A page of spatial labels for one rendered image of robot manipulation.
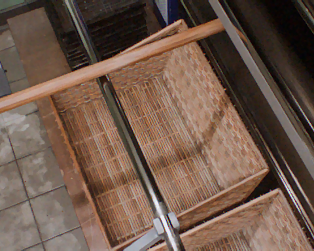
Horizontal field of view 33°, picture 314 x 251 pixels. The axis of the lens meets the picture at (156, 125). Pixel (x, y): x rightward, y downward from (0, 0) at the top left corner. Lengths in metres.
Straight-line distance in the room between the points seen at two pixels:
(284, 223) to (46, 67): 1.00
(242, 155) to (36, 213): 1.10
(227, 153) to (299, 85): 0.72
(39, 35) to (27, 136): 0.62
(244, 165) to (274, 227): 0.19
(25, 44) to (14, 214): 0.75
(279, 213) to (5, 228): 1.28
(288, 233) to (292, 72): 0.63
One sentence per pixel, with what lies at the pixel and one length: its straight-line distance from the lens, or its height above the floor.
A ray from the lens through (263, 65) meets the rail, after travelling 0.89.
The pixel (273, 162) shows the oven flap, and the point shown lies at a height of 0.95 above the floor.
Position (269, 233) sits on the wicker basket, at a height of 0.71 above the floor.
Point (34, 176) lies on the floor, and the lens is 2.41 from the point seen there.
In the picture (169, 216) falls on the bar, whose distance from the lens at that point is 1.05.
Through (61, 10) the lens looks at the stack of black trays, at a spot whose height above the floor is 0.85.
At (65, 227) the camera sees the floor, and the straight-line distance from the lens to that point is 2.30.
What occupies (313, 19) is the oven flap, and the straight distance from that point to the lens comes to 0.91.
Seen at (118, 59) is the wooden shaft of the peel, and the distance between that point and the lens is 1.17.
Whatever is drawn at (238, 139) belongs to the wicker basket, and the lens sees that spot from 1.52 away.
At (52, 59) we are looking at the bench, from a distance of 1.97.
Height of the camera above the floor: 2.17
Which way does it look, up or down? 63 degrees down
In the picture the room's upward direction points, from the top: 5 degrees counter-clockwise
